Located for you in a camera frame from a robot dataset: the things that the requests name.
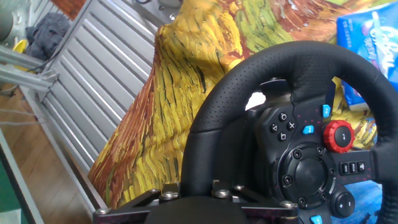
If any blue tissue pack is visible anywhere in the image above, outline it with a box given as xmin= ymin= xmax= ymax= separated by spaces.
xmin=336 ymin=1 xmax=398 ymax=111

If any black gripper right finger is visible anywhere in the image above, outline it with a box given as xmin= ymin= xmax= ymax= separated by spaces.
xmin=212 ymin=179 xmax=300 ymax=224

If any black steering wheel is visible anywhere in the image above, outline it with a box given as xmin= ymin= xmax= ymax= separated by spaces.
xmin=180 ymin=40 xmax=398 ymax=224

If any painted blue yellow cloth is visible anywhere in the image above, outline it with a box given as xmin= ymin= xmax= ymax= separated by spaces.
xmin=88 ymin=0 xmax=398 ymax=224

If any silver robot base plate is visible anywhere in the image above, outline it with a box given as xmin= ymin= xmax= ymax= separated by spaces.
xmin=130 ymin=0 xmax=178 ymax=26

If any aluminium rail with bracket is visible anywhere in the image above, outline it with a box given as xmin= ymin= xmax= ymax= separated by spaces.
xmin=0 ymin=45 xmax=60 ymax=94

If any grey crumpled cloth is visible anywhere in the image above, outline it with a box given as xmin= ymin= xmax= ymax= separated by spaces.
xmin=24 ymin=12 xmax=72 ymax=62

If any green mat grey edge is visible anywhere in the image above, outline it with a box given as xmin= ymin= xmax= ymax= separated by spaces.
xmin=0 ymin=129 xmax=44 ymax=224

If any black wheel base housing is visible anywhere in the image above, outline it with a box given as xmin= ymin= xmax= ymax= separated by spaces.
xmin=214 ymin=77 xmax=292 ymax=192

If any grey metal cylinder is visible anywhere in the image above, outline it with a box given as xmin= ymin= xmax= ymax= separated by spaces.
xmin=0 ymin=11 xmax=16 ymax=43

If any yellow plastic object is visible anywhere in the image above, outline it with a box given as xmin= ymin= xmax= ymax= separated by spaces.
xmin=12 ymin=39 xmax=29 ymax=55

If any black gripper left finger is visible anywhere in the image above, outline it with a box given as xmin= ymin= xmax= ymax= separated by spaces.
xmin=92 ymin=182 xmax=180 ymax=224

